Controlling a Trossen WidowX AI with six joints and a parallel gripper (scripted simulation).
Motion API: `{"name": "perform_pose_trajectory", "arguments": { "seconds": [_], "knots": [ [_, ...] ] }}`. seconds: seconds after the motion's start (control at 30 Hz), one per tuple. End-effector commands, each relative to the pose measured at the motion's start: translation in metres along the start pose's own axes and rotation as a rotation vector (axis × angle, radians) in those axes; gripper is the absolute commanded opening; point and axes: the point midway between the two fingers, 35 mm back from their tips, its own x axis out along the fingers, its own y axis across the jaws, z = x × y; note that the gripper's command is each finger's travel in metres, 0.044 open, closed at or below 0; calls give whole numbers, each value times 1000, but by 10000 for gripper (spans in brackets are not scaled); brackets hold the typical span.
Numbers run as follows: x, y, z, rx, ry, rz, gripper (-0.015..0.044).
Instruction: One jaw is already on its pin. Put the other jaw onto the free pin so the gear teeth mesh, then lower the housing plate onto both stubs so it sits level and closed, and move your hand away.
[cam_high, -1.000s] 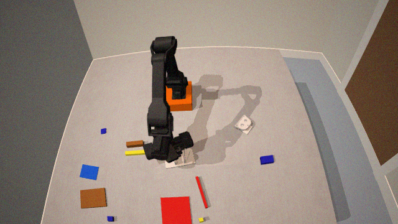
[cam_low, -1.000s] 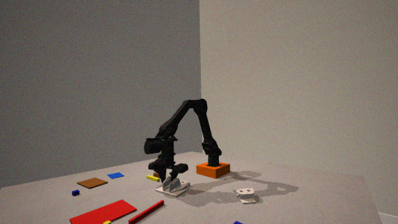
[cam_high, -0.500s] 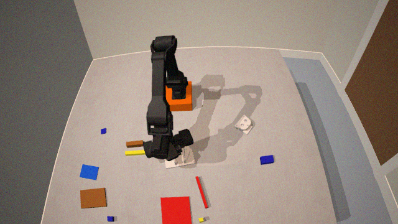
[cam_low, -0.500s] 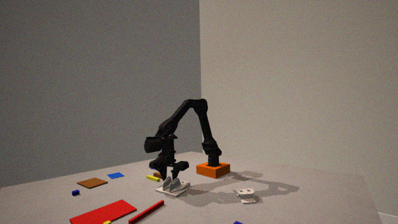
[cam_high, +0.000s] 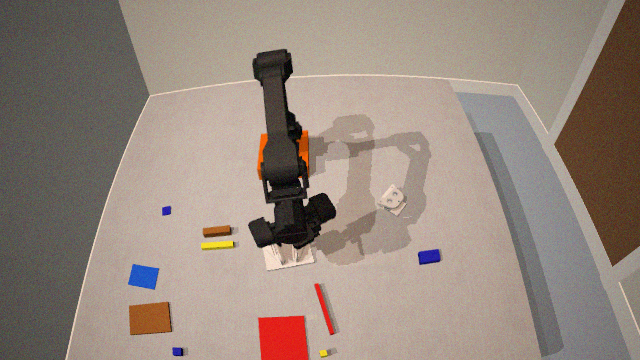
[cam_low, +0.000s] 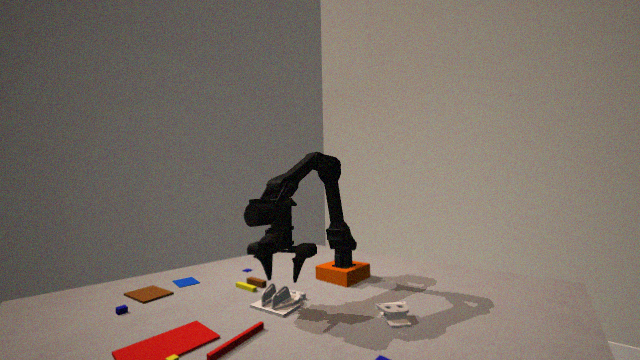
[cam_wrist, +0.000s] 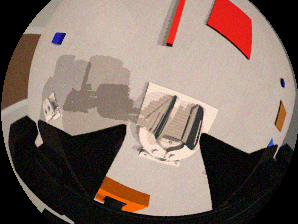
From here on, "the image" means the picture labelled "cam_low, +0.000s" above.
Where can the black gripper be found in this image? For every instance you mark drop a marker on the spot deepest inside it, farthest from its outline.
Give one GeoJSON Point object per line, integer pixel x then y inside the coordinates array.
{"type": "Point", "coordinates": [302, 251]}

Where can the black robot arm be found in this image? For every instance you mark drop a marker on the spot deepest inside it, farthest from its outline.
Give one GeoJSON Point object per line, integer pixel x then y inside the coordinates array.
{"type": "Point", "coordinates": [274, 207]}

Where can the blue square tile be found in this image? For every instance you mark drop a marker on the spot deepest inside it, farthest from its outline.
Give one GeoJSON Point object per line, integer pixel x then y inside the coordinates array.
{"type": "Point", "coordinates": [186, 282]}

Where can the yellow flat bar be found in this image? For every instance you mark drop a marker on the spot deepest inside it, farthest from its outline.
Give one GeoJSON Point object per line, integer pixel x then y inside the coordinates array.
{"type": "Point", "coordinates": [246, 286]}

